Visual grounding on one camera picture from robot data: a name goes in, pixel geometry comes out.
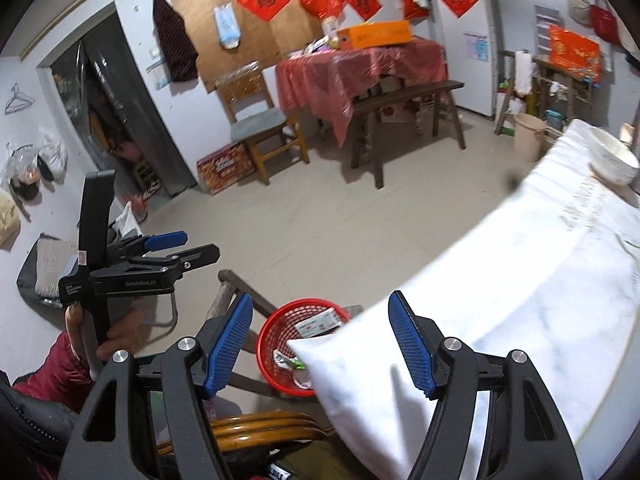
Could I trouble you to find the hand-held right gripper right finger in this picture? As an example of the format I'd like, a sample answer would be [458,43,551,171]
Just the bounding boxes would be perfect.
[387,290,586,480]

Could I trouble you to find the curved wooden chair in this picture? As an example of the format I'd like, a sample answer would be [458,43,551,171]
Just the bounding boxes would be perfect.
[155,410,333,458]

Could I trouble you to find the person's left hand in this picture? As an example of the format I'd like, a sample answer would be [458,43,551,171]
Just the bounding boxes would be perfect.
[64,296,147,381]

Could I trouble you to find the red tote bag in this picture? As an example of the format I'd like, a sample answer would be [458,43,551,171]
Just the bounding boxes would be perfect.
[589,0,621,46]

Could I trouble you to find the hanging clear plastic bags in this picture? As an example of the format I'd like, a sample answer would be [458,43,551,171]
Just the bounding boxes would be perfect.
[0,137,68,198]

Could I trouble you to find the red gift box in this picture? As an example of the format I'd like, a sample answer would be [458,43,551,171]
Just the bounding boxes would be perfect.
[547,24,601,83]

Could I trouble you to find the pack of blue masks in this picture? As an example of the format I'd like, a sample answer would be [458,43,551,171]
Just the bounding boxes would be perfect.
[212,2,242,51]

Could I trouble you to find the person's dark jacket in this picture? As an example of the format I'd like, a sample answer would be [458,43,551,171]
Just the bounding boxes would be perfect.
[0,370,83,480]

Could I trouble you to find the beige plastic bucket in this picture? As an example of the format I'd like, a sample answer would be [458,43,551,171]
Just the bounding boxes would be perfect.
[512,112,550,162]

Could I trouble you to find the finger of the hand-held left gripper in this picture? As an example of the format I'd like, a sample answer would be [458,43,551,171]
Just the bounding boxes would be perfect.
[112,231,188,261]
[150,244,221,273]

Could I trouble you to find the wire clothes hanger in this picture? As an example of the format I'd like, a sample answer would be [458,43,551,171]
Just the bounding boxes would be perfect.
[4,82,37,115]

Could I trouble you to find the blue white sticker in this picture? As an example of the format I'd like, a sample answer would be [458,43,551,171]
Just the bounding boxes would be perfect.
[462,32,488,62]

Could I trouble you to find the white ceramic bowl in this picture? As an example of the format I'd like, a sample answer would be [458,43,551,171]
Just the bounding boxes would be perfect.
[585,126,640,187]

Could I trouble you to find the beige hanging bag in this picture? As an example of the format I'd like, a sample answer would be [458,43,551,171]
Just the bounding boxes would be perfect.
[566,0,593,26]

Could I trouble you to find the red plastic basket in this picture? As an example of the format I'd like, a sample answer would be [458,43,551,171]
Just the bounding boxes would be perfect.
[256,299,353,398]

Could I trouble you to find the green candy wrapper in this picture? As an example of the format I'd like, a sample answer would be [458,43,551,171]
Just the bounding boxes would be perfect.
[274,351,306,371]

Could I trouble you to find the table with red cover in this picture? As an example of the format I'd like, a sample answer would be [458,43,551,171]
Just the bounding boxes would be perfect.
[275,37,448,148]

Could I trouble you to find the long orange box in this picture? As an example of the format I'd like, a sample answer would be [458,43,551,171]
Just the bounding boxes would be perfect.
[336,20,413,51]

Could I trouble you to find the white plastic bag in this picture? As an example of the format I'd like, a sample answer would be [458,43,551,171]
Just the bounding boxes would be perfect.
[112,201,143,238]

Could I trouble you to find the wooden chair grey seat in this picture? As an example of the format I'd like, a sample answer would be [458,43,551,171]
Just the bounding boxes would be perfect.
[215,67,311,186]

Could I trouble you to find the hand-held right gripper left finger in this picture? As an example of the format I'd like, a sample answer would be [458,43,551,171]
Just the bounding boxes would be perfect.
[59,292,254,480]

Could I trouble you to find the small white carton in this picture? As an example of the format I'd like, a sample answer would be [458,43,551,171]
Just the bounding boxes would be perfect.
[294,310,351,337]

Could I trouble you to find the red cardboard box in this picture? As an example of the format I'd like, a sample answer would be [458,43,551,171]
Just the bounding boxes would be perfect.
[196,141,256,196]

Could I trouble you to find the dark wooden bench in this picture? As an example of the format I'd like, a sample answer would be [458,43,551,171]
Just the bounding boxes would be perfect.
[345,80,468,190]

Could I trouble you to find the red diamond paper on wall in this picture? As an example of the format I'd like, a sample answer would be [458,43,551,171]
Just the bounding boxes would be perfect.
[344,0,383,21]

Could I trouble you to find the dark patterned garment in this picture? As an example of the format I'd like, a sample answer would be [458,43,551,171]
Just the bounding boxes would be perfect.
[151,0,200,83]

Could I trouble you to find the white hanging cloth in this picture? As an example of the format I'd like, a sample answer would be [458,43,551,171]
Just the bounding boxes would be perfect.
[514,50,533,96]

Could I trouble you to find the grey woven cushion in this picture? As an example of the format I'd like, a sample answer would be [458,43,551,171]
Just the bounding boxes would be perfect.
[17,234,88,306]

